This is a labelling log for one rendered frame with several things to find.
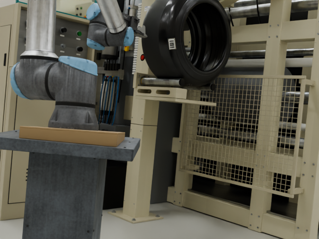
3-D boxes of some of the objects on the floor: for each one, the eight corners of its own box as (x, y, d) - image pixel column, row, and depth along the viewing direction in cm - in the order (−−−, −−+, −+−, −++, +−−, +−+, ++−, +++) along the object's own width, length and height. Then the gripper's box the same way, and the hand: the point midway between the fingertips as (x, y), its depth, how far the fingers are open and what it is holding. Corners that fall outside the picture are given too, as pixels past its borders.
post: (121, 214, 284) (155, -162, 277) (136, 212, 293) (170, -152, 286) (134, 219, 275) (169, -170, 268) (149, 217, 284) (184, -160, 277)
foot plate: (107, 213, 285) (107, 209, 285) (137, 209, 303) (137, 206, 303) (133, 223, 265) (133, 220, 265) (163, 218, 284) (164, 215, 284)
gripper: (124, 11, 215) (154, 24, 230) (114, 13, 222) (143, 26, 237) (121, 27, 215) (151, 40, 230) (110, 29, 222) (140, 41, 236)
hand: (145, 37), depth 232 cm, fingers closed
